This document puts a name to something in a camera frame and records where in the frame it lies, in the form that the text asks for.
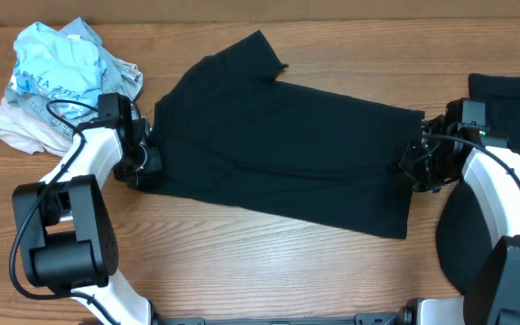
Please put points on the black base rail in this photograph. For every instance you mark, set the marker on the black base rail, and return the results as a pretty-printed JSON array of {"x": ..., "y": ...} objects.
[{"x": 358, "y": 319}]

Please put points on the faded denim jeans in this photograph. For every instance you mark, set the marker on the faded denim jeans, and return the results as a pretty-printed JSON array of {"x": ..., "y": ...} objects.
[{"x": 62, "y": 108}]

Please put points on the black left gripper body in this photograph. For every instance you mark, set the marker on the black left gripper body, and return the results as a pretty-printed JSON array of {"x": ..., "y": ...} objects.
[{"x": 144, "y": 163}]

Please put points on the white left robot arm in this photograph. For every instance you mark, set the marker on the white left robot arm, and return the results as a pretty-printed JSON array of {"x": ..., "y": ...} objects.
[{"x": 65, "y": 246}]

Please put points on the light blue printed shirt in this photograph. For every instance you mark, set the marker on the light blue printed shirt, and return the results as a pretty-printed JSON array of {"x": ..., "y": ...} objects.
[{"x": 65, "y": 59}]

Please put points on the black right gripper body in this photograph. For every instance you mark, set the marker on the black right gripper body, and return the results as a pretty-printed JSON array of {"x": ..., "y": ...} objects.
[{"x": 416, "y": 161}]

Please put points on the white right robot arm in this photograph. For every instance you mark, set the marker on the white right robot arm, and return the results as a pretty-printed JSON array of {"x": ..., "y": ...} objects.
[{"x": 459, "y": 145}]

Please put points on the black t-shirt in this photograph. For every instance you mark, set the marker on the black t-shirt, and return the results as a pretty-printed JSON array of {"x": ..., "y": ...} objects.
[{"x": 231, "y": 133}]

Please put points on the white cloth garment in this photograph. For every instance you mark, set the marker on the white cloth garment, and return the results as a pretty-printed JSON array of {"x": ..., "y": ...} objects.
[{"x": 29, "y": 134}]

